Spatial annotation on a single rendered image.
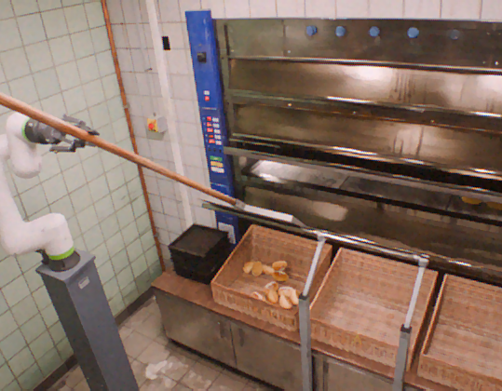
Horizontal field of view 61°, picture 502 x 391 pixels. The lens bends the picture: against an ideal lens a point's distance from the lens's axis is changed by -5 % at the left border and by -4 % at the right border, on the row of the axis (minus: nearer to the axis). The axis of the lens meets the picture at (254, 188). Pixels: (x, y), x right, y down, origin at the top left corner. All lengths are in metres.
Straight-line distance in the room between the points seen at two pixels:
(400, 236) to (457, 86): 0.85
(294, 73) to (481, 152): 0.96
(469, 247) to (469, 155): 0.49
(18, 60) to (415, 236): 2.31
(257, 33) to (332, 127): 0.61
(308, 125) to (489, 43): 0.94
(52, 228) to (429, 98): 1.75
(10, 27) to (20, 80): 0.28
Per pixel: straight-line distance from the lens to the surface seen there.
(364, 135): 2.26
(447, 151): 2.18
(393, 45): 2.11
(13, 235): 2.12
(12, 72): 2.69
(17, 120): 1.66
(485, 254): 2.41
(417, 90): 2.11
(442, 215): 2.34
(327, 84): 2.24
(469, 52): 2.05
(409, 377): 2.34
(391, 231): 2.46
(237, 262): 2.80
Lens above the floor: 2.39
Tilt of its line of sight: 28 degrees down
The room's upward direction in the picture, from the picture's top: 6 degrees counter-clockwise
